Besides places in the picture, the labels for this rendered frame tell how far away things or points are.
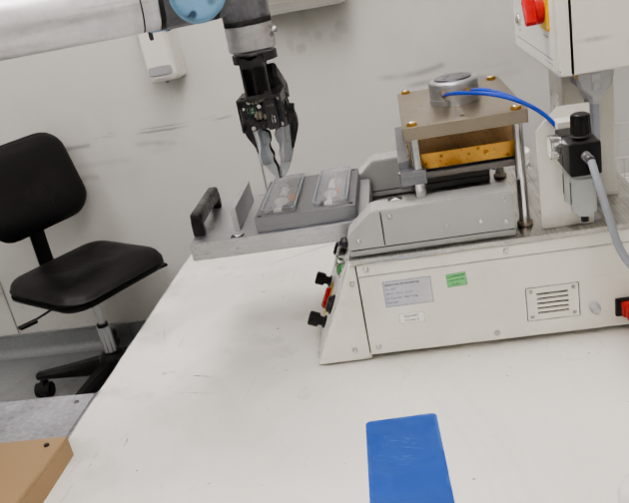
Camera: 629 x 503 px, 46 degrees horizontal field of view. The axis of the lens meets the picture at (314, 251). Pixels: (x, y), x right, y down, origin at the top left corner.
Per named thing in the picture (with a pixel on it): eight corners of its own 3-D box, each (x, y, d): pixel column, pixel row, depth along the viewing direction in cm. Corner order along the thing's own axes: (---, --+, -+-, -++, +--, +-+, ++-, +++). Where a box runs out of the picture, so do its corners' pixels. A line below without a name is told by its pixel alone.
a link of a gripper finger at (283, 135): (279, 186, 122) (267, 131, 119) (283, 175, 128) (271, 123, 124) (297, 183, 122) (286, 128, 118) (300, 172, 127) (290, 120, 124)
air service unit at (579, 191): (581, 196, 109) (576, 95, 104) (610, 231, 96) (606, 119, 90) (545, 201, 110) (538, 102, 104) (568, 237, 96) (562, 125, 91)
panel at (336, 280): (329, 281, 151) (354, 197, 143) (318, 358, 123) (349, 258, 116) (319, 278, 151) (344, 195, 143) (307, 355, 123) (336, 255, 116)
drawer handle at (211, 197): (222, 206, 138) (217, 185, 137) (205, 235, 124) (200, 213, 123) (212, 207, 138) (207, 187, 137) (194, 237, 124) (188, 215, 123)
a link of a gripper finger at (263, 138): (259, 189, 123) (248, 134, 119) (264, 178, 128) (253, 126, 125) (278, 186, 122) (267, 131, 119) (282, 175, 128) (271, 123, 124)
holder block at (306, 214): (360, 181, 137) (357, 167, 136) (357, 218, 118) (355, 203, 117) (273, 194, 139) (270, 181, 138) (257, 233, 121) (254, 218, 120)
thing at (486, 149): (503, 132, 132) (498, 78, 128) (526, 167, 111) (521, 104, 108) (405, 147, 134) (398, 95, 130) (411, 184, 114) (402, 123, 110)
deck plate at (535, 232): (599, 158, 139) (599, 153, 139) (666, 223, 107) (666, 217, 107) (355, 194, 146) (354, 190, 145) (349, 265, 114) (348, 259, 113)
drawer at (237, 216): (372, 197, 139) (366, 157, 136) (372, 241, 119) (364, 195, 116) (220, 220, 143) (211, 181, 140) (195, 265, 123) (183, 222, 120)
